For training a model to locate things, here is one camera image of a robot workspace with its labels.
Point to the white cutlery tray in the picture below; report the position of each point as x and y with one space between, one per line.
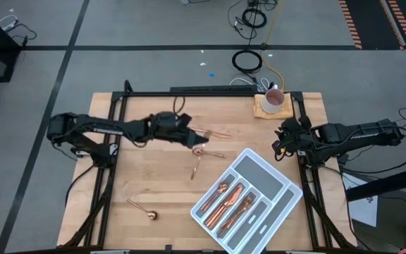
259 173

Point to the black mat with orange stripes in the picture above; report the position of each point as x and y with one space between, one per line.
372 21

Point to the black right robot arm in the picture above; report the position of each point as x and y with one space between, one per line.
358 134

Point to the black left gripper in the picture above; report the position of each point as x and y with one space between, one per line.
167 127

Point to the black beam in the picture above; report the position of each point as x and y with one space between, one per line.
382 184

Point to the white board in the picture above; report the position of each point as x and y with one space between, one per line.
363 211

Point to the copper spoon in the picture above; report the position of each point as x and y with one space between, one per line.
197 151
152 214
222 186
193 174

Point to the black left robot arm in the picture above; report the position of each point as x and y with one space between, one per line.
101 125

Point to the wooden fork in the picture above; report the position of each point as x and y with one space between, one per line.
231 220

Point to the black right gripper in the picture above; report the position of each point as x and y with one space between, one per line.
294 137

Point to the white mug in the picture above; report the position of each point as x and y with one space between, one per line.
273 100

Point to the copper knife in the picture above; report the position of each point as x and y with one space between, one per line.
217 215
233 201
227 202
237 192

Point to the black perforated power strip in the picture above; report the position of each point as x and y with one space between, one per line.
217 88

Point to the yellow folded cloth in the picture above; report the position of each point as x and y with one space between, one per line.
287 113

